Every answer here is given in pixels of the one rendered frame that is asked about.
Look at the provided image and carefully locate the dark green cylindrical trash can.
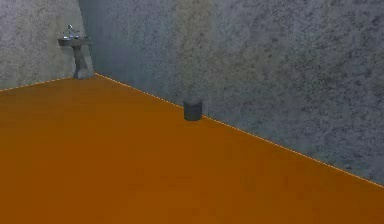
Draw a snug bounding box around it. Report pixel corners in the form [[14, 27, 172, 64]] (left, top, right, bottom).
[[182, 97, 203, 122]]

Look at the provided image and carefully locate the silver sink faucet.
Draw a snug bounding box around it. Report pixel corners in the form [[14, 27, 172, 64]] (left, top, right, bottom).
[[62, 23, 81, 40]]

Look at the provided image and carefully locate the grey pedestal sink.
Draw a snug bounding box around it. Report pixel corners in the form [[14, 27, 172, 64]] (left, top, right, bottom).
[[57, 35, 93, 80]]

